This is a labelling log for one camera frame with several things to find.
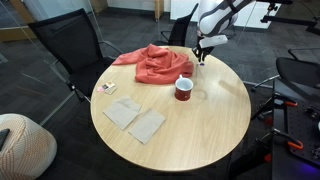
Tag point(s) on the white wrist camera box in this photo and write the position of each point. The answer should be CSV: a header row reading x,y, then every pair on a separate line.
x,y
213,41

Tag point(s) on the white cup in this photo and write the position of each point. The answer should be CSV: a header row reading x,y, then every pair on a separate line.
x,y
183,90

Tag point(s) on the black mesh office chair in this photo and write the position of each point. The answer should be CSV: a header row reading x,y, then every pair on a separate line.
x,y
66,46

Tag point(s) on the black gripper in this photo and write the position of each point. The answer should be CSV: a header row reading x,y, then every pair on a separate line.
x,y
204,49

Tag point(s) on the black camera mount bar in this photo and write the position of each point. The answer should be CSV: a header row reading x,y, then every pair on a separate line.
x,y
290,20

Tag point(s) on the small pink note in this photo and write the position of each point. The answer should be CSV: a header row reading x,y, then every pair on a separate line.
x,y
100,89

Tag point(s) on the orange and black clamp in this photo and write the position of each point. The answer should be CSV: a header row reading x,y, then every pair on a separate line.
x,y
295,144
289,103

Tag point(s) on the red-orange cloth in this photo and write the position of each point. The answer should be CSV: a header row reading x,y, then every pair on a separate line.
x,y
160,65

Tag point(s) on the small card box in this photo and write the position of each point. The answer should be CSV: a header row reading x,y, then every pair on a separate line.
x,y
110,87

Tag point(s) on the beige woven pouf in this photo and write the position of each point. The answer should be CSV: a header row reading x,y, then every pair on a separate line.
x,y
25,148

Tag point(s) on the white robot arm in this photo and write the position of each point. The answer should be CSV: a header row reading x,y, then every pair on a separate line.
x,y
216,15

